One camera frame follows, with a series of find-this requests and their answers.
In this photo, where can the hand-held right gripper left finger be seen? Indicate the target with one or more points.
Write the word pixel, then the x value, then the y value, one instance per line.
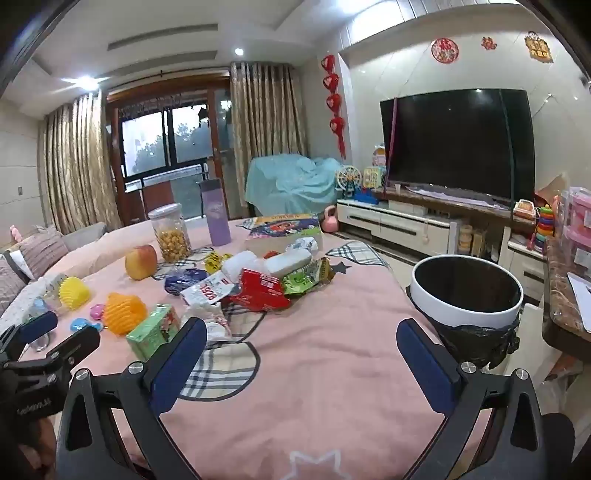
pixel 178 369

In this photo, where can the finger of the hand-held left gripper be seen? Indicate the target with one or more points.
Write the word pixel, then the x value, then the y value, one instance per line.
pixel 39 325
pixel 76 344

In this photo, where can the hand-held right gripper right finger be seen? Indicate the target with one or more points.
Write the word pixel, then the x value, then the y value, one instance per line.
pixel 425 369

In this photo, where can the blue plastic bag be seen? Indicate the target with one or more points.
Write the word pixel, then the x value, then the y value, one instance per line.
pixel 182 279

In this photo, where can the green snack bag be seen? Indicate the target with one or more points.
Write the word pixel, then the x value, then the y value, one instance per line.
pixel 304 279

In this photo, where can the blue plastic toy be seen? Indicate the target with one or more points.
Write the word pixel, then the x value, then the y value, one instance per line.
pixel 85 326

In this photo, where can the pink plastic toy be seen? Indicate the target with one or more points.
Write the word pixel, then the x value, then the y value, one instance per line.
pixel 98 311

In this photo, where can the green carton box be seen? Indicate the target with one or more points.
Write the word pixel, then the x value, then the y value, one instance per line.
pixel 152 330

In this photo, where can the yellow foam fruit net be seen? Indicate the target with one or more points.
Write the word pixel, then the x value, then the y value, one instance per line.
pixel 74 290

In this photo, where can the black bin liner bag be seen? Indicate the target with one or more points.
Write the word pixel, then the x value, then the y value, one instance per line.
pixel 471 344

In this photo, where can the orange foam fruit net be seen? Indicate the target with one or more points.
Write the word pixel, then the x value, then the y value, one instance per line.
pixel 122 314

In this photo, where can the crumpled white wrapper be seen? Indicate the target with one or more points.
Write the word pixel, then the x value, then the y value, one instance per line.
pixel 210 323

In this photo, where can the striped pillow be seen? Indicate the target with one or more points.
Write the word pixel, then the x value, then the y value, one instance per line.
pixel 44 251

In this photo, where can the white red-print packet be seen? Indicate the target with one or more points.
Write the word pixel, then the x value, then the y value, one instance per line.
pixel 205 291

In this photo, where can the sofa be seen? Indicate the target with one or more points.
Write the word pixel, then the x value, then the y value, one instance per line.
pixel 78 235

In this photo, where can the pink plaid-patch blanket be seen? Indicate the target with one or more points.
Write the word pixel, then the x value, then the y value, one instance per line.
pixel 323 360

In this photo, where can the apple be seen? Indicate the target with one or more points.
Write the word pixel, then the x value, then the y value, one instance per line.
pixel 141 262

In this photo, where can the yellow packet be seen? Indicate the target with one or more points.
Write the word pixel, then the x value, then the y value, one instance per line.
pixel 213 263

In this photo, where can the clear jar of snacks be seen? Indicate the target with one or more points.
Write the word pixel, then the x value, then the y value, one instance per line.
pixel 171 240

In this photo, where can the yellow stacked tubs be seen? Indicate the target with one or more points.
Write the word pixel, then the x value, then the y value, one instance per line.
pixel 466 236

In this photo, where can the marble side table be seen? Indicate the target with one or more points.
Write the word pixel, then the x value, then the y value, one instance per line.
pixel 561 318

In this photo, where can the white television cabinet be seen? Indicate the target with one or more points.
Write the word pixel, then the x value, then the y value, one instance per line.
pixel 392 221

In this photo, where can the purple bottle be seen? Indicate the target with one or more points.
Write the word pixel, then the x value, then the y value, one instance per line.
pixel 216 217

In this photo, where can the beige patterned curtain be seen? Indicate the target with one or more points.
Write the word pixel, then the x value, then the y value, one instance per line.
pixel 78 161
pixel 268 120

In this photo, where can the white paper sheet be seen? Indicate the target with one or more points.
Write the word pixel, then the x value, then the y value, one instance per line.
pixel 579 297

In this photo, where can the printed white plastic bag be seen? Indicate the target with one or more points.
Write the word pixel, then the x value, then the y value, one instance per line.
pixel 307 243

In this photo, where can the pink kettlebell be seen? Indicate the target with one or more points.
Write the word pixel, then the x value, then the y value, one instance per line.
pixel 330 222

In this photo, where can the colourful book box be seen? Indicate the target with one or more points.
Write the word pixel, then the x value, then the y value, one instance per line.
pixel 281 226

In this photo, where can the blue toy tray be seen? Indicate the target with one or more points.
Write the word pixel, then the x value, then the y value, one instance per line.
pixel 364 197

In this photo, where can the stacking rings toy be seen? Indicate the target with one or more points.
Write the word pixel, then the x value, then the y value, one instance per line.
pixel 544 228

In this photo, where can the pink storage box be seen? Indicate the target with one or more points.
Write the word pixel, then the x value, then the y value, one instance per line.
pixel 579 207
pixel 575 242

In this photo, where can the toy activity cube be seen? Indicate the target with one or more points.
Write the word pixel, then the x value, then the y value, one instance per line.
pixel 374 177

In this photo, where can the ferris wheel toy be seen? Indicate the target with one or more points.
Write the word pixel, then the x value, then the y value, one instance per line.
pixel 347 181

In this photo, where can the teal covered armchair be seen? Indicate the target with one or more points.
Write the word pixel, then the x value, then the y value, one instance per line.
pixel 291 184

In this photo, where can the pink toy house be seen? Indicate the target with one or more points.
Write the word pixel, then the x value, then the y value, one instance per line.
pixel 380 157

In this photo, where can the wooden framed balcony window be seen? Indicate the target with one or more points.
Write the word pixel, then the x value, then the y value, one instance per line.
pixel 152 138

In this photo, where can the brown cardboard box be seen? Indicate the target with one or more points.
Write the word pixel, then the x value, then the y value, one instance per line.
pixel 554 189

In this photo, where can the black television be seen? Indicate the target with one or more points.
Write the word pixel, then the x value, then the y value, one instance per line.
pixel 461 143

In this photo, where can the red hanging heart decoration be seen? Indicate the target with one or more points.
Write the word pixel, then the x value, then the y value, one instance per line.
pixel 334 104

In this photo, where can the ceiling air vent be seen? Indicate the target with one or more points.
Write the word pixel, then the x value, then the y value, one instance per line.
pixel 161 37

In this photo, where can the round red wall decoration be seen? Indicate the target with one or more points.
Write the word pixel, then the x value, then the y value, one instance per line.
pixel 444 50

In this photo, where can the small red wall decoration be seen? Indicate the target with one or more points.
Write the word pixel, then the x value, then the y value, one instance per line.
pixel 488 43

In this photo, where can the gold red wall decoration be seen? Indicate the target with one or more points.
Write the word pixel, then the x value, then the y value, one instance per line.
pixel 539 47

